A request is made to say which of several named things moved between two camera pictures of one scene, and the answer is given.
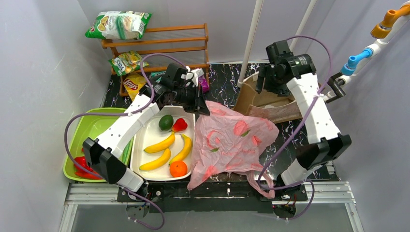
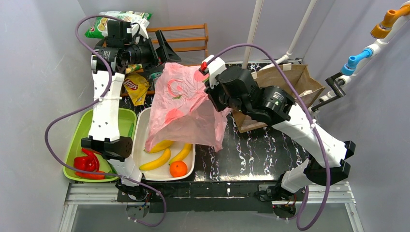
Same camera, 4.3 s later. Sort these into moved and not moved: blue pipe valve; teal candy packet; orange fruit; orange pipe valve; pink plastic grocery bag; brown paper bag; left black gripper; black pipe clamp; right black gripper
Moved: left black gripper; pink plastic grocery bag; right black gripper; brown paper bag
Not moved: black pipe clamp; orange pipe valve; teal candy packet; orange fruit; blue pipe valve
